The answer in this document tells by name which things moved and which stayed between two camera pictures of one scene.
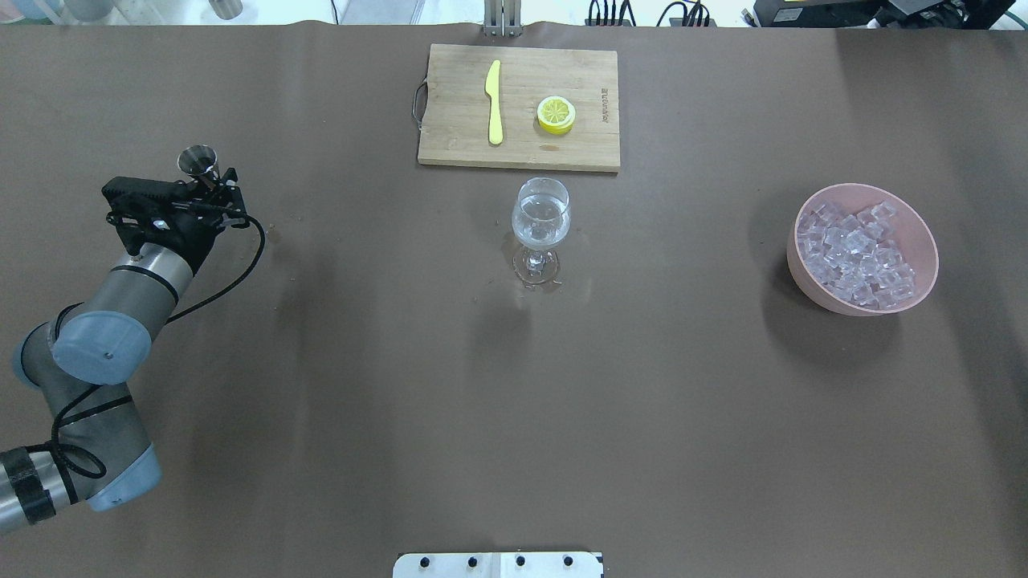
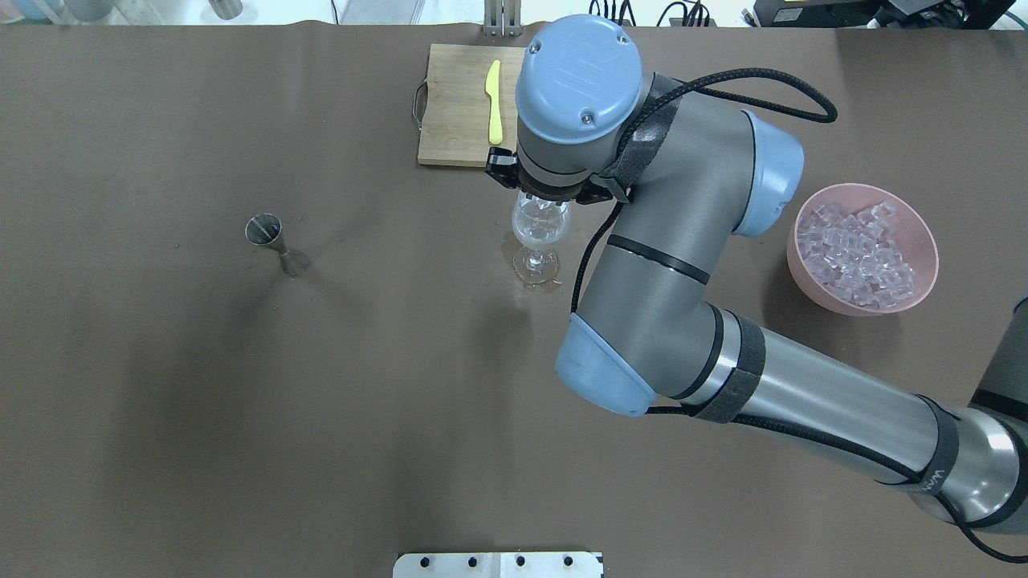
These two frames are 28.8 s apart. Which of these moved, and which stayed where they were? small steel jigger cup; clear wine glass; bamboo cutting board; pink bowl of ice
Moved: small steel jigger cup
Stayed: bamboo cutting board; pink bowl of ice; clear wine glass
